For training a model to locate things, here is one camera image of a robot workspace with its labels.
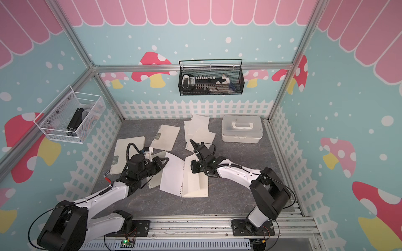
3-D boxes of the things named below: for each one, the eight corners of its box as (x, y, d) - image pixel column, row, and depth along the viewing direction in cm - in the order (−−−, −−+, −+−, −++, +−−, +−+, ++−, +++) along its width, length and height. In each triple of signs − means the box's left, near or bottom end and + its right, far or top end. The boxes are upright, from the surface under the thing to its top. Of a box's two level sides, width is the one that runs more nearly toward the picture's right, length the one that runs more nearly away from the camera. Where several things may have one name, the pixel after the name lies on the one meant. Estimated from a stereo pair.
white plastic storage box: (222, 144, 108) (224, 132, 97) (221, 128, 118) (222, 115, 107) (259, 144, 108) (265, 132, 97) (254, 128, 118) (259, 115, 107)
